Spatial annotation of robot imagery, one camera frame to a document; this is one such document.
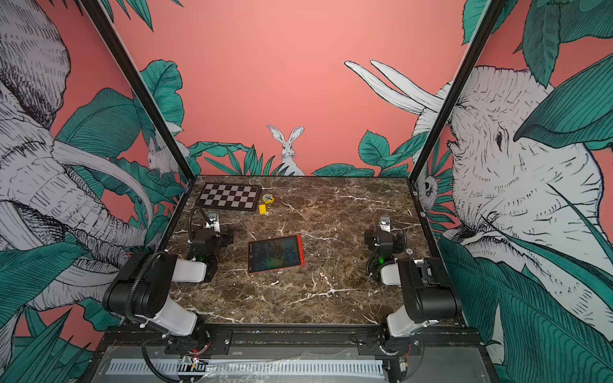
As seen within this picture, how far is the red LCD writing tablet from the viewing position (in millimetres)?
922

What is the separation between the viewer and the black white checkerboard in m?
1.09

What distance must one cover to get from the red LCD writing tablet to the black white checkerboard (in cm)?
20
